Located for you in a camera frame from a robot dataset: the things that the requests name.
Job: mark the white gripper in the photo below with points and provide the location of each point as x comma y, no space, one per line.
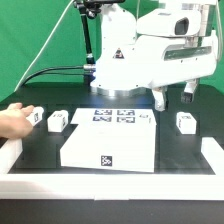
154,62

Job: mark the white square tabletop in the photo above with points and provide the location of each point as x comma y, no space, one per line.
124,148

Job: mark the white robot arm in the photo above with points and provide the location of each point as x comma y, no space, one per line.
119,29

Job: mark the bare human hand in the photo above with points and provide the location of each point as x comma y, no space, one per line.
13,121

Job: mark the white sheet with markers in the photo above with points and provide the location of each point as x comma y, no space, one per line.
110,116

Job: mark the white U-shaped fence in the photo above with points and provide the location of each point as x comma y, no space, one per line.
122,186

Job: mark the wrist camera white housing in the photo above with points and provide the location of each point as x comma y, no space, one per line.
167,23

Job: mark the black camera stand pole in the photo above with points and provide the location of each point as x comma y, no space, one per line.
89,9

